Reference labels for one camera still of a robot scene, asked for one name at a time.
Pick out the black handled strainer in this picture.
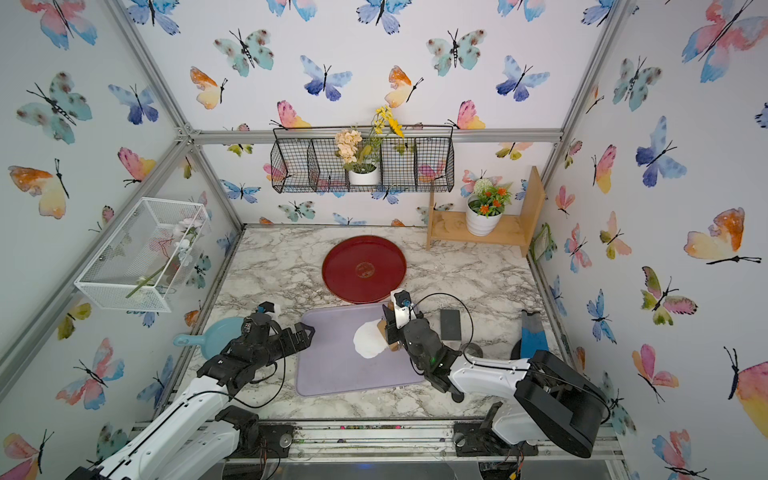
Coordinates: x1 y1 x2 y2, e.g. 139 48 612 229
439 308 484 403

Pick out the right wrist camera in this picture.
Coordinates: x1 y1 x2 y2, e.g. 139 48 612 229
390 289 413 329

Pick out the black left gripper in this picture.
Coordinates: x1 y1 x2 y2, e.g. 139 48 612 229
253 322 316 370

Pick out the white ribbed flower pot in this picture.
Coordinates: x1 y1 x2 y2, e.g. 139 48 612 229
466 199 502 237

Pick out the red round tray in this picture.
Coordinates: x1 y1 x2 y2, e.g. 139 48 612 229
321 235 407 304

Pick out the lavender silicone mat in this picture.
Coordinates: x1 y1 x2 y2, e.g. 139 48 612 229
296 304 423 397

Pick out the white pot with flowers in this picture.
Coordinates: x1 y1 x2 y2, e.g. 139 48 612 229
334 105 405 187

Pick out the white mesh wall basket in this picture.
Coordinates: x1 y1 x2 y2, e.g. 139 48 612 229
74 197 212 313

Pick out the wooden shelf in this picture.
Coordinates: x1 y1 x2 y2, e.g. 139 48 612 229
426 167 546 253

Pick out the pink artificial flower stem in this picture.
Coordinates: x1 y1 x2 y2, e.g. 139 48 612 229
126 217 205 299

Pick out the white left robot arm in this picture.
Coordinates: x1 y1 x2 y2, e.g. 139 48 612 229
68 311 316 479

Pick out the blue rubber glove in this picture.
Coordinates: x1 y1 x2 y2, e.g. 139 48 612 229
520 310 549 358

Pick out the teal plastic scoop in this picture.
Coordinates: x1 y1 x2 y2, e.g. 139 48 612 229
173 317 244 360

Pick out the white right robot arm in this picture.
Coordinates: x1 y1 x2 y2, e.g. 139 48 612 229
382 304 610 458

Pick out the white dough piece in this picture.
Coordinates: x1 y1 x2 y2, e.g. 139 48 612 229
353 320 389 359

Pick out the orange flower plant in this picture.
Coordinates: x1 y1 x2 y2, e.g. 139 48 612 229
468 178 511 218

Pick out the black wire wall basket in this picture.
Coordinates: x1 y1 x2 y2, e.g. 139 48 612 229
265 124 455 194

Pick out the green paper packet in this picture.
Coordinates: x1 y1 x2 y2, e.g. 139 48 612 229
530 223 558 262

